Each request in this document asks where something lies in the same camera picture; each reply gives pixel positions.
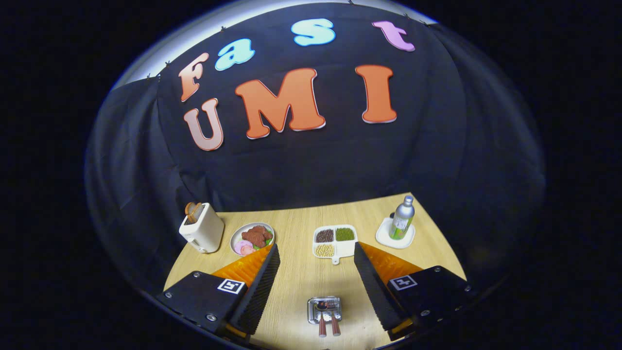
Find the spoon with red checkered handle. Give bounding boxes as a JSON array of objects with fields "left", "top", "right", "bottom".
[{"left": 316, "top": 300, "right": 329, "bottom": 338}]

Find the green label metal bottle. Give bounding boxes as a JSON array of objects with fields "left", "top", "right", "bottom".
[{"left": 389, "top": 195, "right": 415, "bottom": 241}]

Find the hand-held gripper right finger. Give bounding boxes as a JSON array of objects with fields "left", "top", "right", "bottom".
[{"left": 353, "top": 242, "right": 479, "bottom": 342}]

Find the white toaster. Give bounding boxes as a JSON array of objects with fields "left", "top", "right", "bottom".
[{"left": 179, "top": 203, "right": 225, "bottom": 254}]

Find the brown meat piece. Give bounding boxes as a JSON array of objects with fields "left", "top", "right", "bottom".
[{"left": 242, "top": 225, "right": 273, "bottom": 248}]

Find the fork with red checkered handle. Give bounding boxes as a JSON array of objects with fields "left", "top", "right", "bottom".
[{"left": 329, "top": 301, "right": 342, "bottom": 337}]

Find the white divided dish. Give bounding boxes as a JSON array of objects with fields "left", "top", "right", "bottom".
[{"left": 312, "top": 224, "right": 359, "bottom": 265}]

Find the metal wire cutlery rack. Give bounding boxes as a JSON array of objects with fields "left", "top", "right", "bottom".
[{"left": 307, "top": 296, "right": 343, "bottom": 325}]

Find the white oval food plate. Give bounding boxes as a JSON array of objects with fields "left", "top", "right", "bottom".
[{"left": 230, "top": 222, "right": 276, "bottom": 257}]

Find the small white coaster tray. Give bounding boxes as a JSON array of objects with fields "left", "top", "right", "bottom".
[{"left": 375, "top": 216, "right": 416, "bottom": 250}]

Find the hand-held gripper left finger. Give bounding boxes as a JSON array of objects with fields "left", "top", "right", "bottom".
[{"left": 156, "top": 243, "right": 281, "bottom": 341}]

